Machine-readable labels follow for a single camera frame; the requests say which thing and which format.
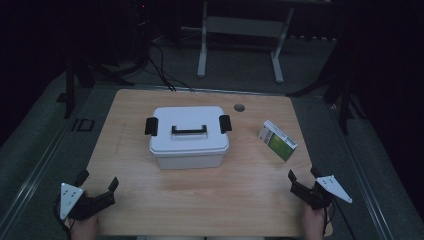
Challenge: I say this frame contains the white plastic storage box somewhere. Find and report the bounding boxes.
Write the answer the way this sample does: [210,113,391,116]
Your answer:
[151,148,228,171]

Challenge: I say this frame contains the green and white carton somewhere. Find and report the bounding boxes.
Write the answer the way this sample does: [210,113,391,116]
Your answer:
[257,120,299,163]

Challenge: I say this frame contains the person's right hand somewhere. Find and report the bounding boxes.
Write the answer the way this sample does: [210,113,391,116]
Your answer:
[302,203,330,240]

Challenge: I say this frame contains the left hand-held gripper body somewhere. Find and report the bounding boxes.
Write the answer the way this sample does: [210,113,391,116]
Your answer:
[59,182,116,222]

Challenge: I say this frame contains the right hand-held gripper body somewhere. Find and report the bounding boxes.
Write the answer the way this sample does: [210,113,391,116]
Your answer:
[289,175,354,211]

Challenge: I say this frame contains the white metal stand frame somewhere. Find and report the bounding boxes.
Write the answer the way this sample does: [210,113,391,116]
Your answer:
[196,0,296,85]

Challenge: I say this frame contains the person's left hand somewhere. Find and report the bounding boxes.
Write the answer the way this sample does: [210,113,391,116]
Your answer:
[69,215,100,240]

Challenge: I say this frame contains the black floor cables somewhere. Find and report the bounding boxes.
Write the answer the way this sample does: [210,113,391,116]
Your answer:
[145,41,195,93]

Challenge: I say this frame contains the white lid with black latches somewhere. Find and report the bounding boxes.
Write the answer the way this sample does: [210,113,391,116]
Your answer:
[144,105,233,157]

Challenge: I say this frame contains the black tripod stand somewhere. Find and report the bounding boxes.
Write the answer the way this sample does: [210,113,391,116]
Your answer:
[55,54,135,120]
[285,39,368,136]

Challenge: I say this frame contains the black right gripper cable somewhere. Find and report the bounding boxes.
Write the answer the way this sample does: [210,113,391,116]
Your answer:
[321,199,358,240]

